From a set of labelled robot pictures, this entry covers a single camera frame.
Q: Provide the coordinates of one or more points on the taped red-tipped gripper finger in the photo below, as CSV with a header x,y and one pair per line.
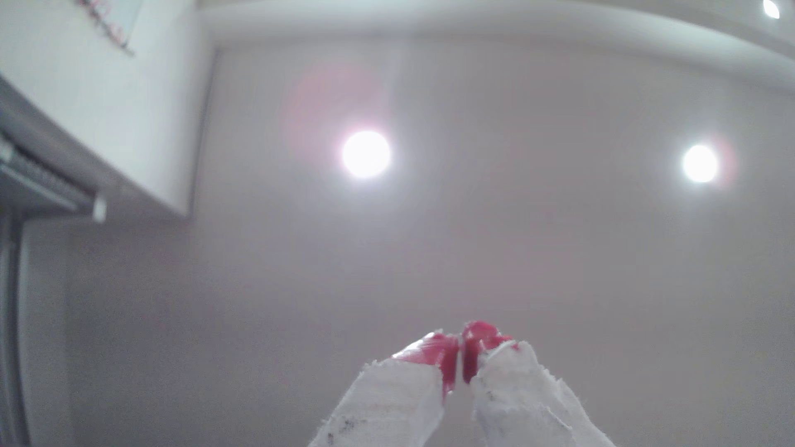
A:
x,y
522,403
385,403

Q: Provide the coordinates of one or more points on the round ceiling light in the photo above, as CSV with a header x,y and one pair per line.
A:
x,y
700,163
366,154
771,8

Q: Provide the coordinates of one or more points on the grey window frame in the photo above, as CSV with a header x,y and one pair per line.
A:
x,y
9,341

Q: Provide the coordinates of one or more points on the grey blind rail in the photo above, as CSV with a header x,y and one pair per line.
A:
x,y
37,180

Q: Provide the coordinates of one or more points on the wall poster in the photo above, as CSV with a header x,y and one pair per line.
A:
x,y
118,15

